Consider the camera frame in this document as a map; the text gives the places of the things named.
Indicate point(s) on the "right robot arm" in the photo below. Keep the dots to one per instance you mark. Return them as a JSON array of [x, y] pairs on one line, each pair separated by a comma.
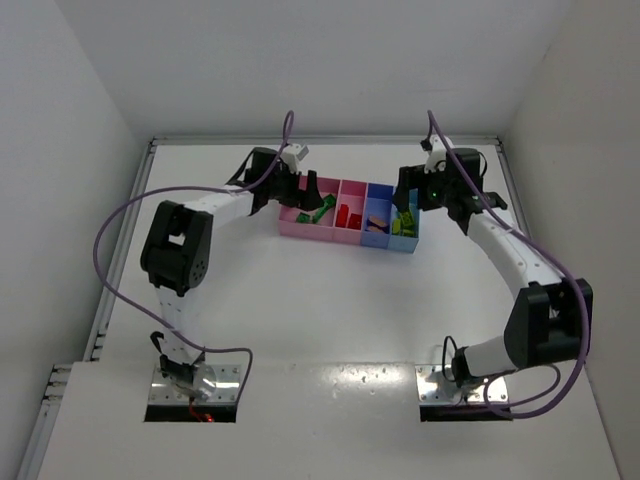
[[546, 323]]

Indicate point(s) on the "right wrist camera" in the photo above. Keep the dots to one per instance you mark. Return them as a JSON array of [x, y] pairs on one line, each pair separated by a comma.
[[435, 152]]

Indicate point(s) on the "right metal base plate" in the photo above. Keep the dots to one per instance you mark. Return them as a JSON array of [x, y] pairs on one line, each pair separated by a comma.
[[434, 390]]

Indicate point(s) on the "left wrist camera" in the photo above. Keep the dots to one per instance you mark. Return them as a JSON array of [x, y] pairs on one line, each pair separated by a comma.
[[293, 154]]

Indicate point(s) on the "green lego brick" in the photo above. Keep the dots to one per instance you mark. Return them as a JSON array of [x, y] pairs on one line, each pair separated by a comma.
[[329, 203], [303, 218]]

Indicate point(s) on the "pink small container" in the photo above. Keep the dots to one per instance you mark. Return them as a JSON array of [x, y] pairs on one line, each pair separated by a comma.
[[352, 193]]

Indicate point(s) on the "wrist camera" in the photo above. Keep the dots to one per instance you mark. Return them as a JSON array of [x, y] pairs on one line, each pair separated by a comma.
[[435, 152], [293, 154]]

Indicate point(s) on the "dark blue container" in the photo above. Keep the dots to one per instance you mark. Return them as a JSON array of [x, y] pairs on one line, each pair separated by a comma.
[[378, 202]]

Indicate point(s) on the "red lego brick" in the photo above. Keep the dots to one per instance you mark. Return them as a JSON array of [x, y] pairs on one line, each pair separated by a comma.
[[342, 216], [354, 221]]

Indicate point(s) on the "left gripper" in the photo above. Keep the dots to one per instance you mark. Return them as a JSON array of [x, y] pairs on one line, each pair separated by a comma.
[[295, 189]]

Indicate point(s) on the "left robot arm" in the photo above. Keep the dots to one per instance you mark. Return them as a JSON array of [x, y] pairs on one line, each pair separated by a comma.
[[176, 252]]

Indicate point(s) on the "pink large container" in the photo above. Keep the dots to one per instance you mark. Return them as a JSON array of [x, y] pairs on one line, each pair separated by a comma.
[[316, 224]]

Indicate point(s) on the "light blue container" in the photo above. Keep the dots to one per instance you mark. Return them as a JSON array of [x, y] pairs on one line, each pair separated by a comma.
[[405, 238]]

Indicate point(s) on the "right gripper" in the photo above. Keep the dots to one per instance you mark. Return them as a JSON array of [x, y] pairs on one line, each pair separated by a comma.
[[413, 180]]

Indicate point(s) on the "metal base plate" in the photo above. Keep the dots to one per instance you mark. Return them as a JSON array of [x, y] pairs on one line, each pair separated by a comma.
[[434, 390], [213, 385]]

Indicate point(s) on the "yellow-green long lego brick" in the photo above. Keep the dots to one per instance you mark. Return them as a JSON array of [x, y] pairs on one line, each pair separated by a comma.
[[406, 220]]

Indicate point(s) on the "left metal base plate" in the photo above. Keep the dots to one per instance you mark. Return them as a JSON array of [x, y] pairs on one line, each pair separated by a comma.
[[213, 385]]

